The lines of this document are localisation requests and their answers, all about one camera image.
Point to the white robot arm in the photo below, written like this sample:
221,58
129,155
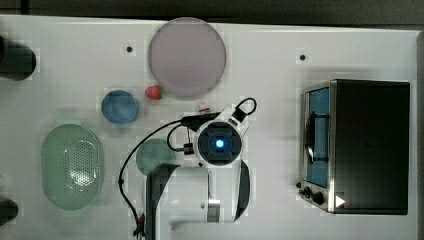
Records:
213,188

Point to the green oval strainer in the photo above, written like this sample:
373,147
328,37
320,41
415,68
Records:
72,166

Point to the red toy strawberry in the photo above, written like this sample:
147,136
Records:
154,92

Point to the green round plate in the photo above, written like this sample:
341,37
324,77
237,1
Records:
152,153

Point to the pink round plate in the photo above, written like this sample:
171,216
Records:
187,57

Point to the blue bowl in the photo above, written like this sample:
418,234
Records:
119,107

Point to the black toaster oven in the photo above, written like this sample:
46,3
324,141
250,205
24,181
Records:
356,147

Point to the black utensil holder cup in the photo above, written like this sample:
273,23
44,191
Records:
17,61

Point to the black cylinder lower left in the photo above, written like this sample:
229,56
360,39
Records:
8,210

